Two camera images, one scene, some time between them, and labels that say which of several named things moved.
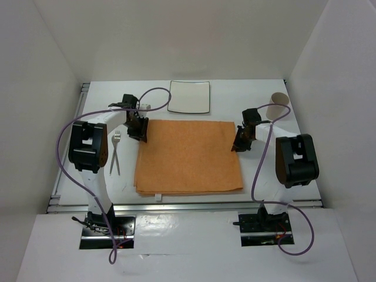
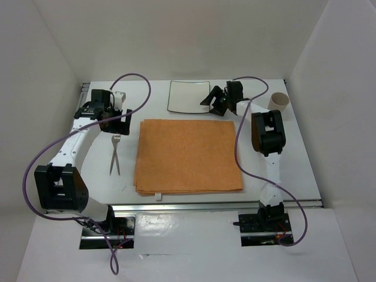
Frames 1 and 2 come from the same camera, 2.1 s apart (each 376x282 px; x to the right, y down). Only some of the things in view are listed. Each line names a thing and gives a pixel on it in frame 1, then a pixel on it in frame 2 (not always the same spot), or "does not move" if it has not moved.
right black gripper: [238, 146] -> [217, 93]
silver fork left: [115, 138] does not move
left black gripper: [140, 134] -> [123, 127]
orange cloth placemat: [184, 156] does not move
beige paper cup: [274, 111] does not move
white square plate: [189, 97] does not move
